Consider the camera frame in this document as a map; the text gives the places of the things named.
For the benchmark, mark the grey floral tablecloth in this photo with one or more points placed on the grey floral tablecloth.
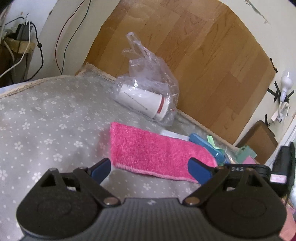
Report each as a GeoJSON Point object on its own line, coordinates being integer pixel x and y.
{"type": "Point", "coordinates": [61, 122]}

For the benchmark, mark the green cloth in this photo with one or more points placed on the green cloth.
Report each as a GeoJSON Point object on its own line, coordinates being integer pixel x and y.
{"type": "Point", "coordinates": [211, 141]}

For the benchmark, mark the white light bulb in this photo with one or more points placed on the white light bulb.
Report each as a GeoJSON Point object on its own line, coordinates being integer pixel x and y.
{"type": "Point", "coordinates": [286, 84]}

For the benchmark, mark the clear plastic bag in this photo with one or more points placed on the clear plastic bag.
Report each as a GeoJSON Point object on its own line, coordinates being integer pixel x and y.
{"type": "Point", "coordinates": [148, 72]}

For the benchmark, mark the blue plastic case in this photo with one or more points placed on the blue plastic case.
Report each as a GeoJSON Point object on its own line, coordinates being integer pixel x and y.
{"type": "Point", "coordinates": [219, 156]}

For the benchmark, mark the pink fluffy towel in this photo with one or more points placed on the pink fluffy towel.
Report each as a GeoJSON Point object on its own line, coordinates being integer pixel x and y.
{"type": "Point", "coordinates": [147, 153]}

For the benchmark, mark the pink macaron tin box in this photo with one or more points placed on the pink macaron tin box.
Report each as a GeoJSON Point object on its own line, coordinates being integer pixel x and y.
{"type": "Point", "coordinates": [249, 161]}

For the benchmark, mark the white wall plug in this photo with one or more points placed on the white wall plug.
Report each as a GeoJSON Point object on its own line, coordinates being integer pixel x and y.
{"type": "Point", "coordinates": [281, 114]}

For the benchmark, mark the white cup with red band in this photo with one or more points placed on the white cup with red band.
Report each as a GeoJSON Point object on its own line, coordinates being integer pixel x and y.
{"type": "Point", "coordinates": [152, 105]}

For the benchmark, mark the black power adapter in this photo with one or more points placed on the black power adapter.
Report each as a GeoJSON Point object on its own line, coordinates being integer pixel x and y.
{"type": "Point", "coordinates": [22, 32]}

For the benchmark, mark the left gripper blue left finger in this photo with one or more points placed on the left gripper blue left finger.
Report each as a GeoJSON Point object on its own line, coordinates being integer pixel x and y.
{"type": "Point", "coordinates": [100, 170]}

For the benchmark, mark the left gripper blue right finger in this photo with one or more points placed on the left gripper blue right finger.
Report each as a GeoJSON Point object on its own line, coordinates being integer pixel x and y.
{"type": "Point", "coordinates": [201, 172]}

